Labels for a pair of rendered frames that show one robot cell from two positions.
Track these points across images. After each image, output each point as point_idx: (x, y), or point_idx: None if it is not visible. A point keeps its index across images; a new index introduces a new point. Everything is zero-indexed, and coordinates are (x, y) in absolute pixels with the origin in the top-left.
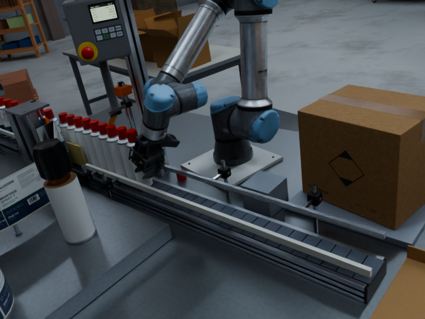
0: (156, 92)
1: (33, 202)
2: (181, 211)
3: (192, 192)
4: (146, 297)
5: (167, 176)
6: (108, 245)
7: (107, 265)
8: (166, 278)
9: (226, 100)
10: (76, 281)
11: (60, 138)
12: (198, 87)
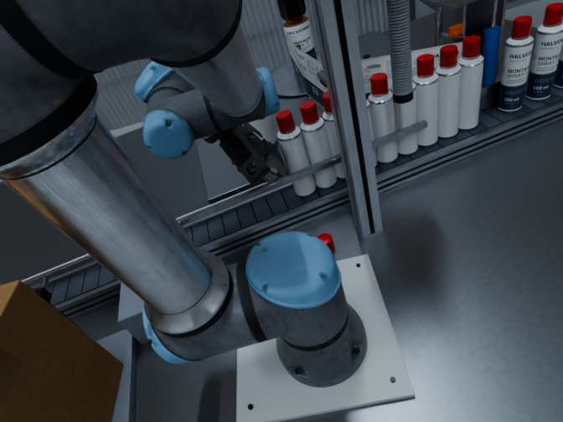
0: (144, 70)
1: (315, 93)
2: (216, 213)
3: (239, 231)
4: (172, 188)
5: (349, 234)
6: (228, 158)
7: (204, 158)
8: (175, 202)
9: (276, 255)
10: (208, 143)
11: (503, 78)
12: (145, 123)
